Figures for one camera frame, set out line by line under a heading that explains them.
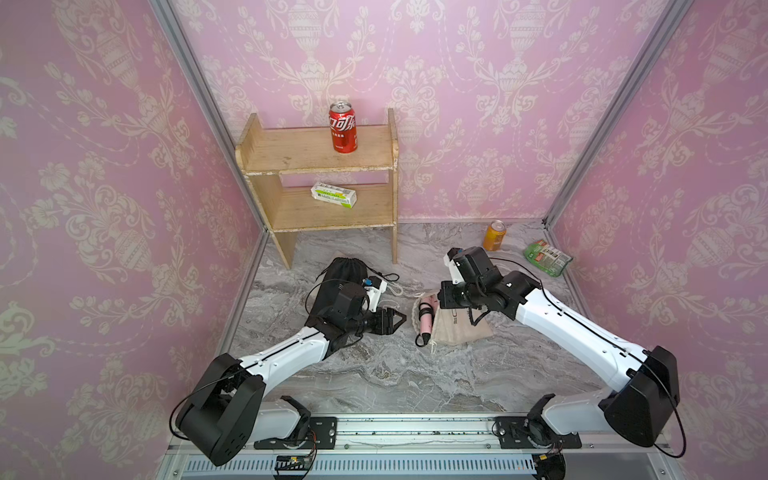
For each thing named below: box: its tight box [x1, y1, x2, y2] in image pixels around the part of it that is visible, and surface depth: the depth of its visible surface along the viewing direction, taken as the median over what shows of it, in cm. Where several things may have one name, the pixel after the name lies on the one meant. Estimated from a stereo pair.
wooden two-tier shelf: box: [235, 108, 400, 269], surface depth 87 cm
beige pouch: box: [431, 305, 494, 346], surface depth 85 cm
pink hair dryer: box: [419, 294, 438, 345], surface depth 86 cm
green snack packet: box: [524, 239, 573, 277], surface depth 109 cm
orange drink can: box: [483, 219, 507, 251], surface depth 108 cm
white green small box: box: [310, 182, 358, 208], surface depth 96 cm
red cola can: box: [329, 100, 358, 154], surface depth 73 cm
